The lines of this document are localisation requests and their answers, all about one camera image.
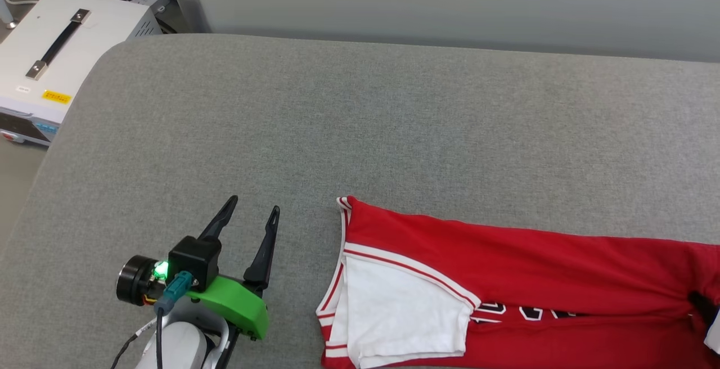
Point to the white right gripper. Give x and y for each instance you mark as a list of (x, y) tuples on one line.
[(714, 332)]

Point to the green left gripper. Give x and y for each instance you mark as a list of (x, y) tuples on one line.
[(239, 304)]

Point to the red and white jersey garment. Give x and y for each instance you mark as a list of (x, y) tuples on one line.
[(506, 268)]

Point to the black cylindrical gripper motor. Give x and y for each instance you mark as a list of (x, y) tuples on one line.
[(132, 280)]

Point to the yellow warning label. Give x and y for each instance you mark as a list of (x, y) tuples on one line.
[(56, 97)]

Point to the white equipment box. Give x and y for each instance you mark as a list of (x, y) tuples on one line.
[(107, 37)]

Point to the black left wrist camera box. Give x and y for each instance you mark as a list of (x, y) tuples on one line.
[(194, 259)]

